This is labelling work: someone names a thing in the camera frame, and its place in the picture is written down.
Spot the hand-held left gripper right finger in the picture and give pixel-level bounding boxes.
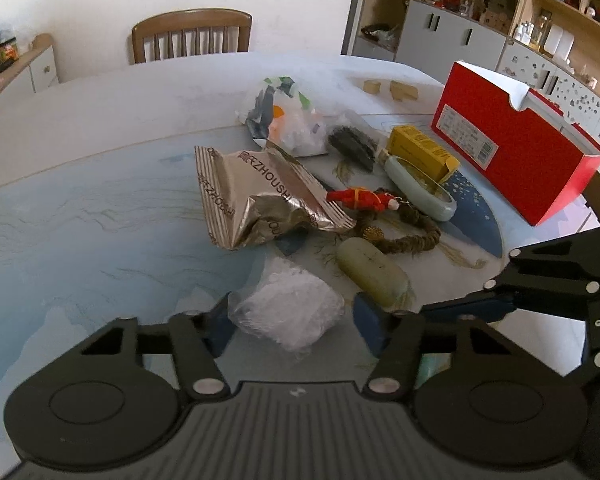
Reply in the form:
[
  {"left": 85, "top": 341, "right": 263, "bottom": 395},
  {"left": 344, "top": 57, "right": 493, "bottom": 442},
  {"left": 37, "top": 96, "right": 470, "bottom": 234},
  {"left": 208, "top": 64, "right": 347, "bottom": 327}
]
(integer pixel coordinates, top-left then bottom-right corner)
[{"left": 352, "top": 291, "right": 501, "bottom": 401}]

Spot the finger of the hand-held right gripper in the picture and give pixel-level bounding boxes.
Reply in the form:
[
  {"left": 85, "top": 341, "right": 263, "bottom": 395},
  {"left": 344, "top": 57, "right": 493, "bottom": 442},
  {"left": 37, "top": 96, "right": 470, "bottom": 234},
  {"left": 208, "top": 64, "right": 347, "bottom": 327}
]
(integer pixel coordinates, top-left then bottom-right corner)
[
  {"left": 507, "top": 224, "right": 600, "bottom": 282},
  {"left": 420, "top": 269, "right": 600, "bottom": 325}
]

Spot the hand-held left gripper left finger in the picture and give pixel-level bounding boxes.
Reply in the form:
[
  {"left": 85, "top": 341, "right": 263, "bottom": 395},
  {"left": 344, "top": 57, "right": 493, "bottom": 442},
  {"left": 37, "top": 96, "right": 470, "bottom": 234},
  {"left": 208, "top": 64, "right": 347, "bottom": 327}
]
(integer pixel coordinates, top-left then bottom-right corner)
[{"left": 80, "top": 291, "right": 238, "bottom": 401}]

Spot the pale green oval case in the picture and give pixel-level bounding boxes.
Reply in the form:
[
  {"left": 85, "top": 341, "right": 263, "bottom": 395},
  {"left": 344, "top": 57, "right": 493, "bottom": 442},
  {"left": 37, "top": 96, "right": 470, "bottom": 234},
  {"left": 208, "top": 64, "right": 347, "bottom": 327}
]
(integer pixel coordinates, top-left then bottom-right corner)
[{"left": 336, "top": 237, "right": 412, "bottom": 311}]

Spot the white plastic bag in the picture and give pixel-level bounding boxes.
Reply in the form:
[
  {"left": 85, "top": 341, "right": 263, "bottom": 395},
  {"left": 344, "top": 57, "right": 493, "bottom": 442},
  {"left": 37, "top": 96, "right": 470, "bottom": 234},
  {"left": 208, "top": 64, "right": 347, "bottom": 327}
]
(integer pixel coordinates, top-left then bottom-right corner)
[{"left": 227, "top": 256, "right": 346, "bottom": 353}]

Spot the brown braided bracelet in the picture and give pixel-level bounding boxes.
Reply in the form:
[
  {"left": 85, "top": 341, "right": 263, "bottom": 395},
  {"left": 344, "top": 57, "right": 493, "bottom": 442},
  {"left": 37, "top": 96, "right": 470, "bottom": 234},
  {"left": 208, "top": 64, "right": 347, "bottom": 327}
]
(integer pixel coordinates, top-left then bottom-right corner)
[{"left": 352, "top": 205, "right": 442, "bottom": 259}]

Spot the red shoe box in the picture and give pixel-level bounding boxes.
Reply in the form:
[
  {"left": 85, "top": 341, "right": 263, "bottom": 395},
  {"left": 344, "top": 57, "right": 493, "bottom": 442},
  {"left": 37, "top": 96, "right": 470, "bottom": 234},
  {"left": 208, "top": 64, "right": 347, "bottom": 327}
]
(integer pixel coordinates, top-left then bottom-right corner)
[{"left": 431, "top": 60, "right": 600, "bottom": 227}]

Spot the red santa figurine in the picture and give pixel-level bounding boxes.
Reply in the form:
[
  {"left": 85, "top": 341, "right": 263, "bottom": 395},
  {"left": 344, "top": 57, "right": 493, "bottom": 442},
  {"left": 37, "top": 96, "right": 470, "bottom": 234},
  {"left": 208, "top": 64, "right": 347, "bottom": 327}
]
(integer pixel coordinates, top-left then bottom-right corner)
[{"left": 326, "top": 187, "right": 401, "bottom": 216}]

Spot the light blue oval case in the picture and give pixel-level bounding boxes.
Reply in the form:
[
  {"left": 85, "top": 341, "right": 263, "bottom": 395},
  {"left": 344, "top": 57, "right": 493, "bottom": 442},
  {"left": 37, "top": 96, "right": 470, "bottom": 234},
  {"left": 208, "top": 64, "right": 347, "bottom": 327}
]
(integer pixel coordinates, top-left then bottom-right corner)
[{"left": 382, "top": 155, "right": 458, "bottom": 222}]

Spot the yellow cardboard box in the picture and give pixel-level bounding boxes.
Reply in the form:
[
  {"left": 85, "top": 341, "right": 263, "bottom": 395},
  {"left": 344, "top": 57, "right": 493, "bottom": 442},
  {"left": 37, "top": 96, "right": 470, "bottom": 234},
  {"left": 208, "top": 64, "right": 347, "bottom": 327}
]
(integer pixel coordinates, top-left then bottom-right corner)
[{"left": 385, "top": 125, "right": 461, "bottom": 183}]

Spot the clear plastic bag green print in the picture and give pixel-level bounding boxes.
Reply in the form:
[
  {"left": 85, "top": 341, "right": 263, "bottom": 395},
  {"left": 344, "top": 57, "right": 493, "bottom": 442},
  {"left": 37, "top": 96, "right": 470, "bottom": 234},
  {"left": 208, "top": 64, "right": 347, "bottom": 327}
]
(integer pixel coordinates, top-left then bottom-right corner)
[{"left": 237, "top": 76, "right": 331, "bottom": 158}]

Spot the brown wooden slatted chair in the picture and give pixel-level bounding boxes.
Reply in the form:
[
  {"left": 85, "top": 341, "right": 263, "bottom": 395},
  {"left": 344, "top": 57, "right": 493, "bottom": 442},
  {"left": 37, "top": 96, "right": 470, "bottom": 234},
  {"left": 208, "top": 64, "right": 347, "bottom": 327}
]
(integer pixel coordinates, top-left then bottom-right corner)
[{"left": 130, "top": 8, "right": 253, "bottom": 65}]

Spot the wooden sideboard with white drawers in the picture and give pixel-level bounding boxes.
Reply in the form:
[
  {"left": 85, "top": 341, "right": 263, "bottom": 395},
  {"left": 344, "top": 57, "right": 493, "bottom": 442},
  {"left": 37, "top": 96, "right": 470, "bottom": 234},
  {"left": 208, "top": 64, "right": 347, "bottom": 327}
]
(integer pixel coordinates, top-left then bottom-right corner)
[{"left": 0, "top": 34, "right": 58, "bottom": 116}]

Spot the pile of small toys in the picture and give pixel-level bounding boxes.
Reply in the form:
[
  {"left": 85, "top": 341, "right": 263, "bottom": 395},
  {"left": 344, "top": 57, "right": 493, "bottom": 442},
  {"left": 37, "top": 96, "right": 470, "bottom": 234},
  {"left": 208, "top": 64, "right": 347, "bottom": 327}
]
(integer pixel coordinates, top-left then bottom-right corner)
[{"left": 0, "top": 35, "right": 21, "bottom": 80}]

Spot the white wooden wall cabinet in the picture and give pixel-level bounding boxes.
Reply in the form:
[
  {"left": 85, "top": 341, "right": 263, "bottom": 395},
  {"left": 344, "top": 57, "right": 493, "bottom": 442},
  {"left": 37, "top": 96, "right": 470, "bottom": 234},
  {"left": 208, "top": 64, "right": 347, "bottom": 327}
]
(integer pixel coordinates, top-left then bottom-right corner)
[{"left": 347, "top": 0, "right": 600, "bottom": 116}]

